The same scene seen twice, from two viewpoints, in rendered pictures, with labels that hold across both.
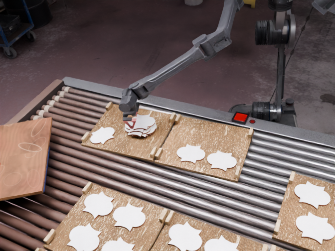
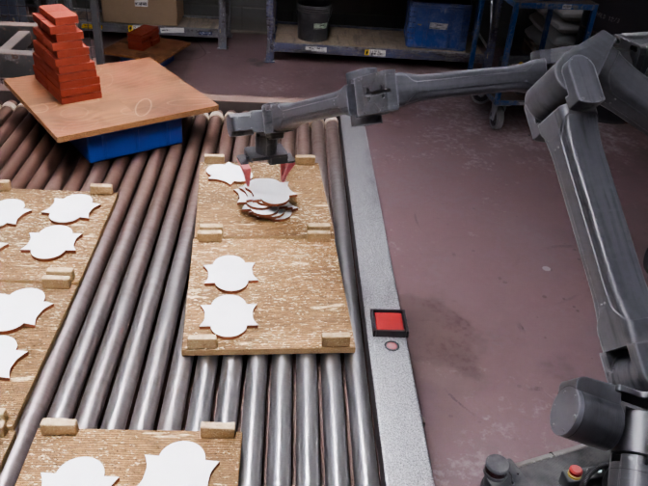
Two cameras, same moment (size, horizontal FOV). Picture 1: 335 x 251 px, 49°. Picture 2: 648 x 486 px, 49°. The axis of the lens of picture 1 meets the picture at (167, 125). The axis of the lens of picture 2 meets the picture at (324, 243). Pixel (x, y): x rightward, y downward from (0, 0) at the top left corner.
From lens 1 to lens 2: 1.50 m
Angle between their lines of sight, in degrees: 44
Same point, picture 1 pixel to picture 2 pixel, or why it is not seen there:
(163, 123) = (300, 226)
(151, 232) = (25, 273)
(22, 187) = (61, 122)
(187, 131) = (294, 257)
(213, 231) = (39, 342)
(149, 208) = (76, 259)
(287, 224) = (75, 447)
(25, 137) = (162, 99)
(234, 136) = (316, 321)
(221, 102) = not seen: outside the picture
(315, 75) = not seen: outside the picture
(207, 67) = not seen: outside the picture
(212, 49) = (364, 102)
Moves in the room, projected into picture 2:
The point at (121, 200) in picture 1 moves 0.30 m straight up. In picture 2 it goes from (87, 229) to (71, 115)
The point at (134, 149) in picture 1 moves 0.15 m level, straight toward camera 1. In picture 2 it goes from (212, 211) to (161, 229)
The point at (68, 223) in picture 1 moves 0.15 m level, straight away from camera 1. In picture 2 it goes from (29, 195) to (72, 174)
